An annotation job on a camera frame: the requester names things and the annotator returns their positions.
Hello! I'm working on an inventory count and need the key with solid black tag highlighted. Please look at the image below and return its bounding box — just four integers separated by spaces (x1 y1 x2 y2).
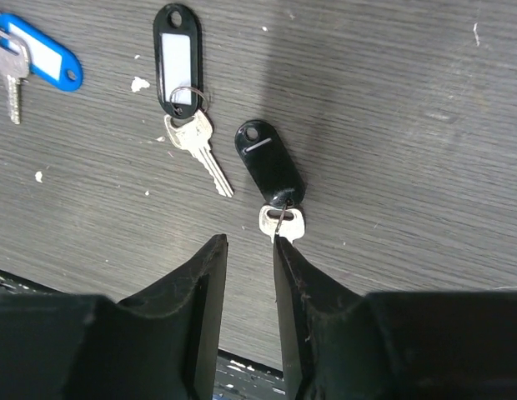
234 119 306 243

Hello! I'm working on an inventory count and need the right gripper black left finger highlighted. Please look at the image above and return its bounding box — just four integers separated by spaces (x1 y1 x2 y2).
0 234 228 399

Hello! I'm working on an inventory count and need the key with blue tag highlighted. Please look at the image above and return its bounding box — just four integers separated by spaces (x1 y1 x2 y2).
0 12 83 125

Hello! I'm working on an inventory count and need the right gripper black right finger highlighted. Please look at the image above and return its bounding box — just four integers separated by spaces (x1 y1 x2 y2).
273 237 517 399

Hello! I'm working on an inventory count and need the key with black windowed tag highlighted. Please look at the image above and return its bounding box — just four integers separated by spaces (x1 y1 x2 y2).
153 2 234 198

